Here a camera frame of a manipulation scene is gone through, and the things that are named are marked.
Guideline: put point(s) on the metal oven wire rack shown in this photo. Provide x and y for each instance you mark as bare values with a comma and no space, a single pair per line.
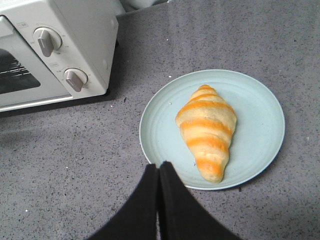
11,67

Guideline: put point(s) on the oven control knob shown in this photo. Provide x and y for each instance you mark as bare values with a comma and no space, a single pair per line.
76,78
48,40

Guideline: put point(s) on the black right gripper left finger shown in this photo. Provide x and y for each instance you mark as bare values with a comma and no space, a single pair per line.
136,219

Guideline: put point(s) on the upper oven control knob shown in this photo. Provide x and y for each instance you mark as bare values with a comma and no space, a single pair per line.
48,40

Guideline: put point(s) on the lower oven control knob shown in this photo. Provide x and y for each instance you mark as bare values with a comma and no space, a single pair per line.
76,78

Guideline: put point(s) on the golden croissant bread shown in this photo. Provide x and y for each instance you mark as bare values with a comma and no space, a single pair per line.
207,124

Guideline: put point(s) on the white Toshiba toaster oven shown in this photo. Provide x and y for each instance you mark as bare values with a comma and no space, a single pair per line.
88,29

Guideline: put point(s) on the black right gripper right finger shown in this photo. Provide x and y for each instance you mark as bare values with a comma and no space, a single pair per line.
181,217

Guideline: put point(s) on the light green round plate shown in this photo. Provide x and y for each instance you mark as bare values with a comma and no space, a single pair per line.
259,133

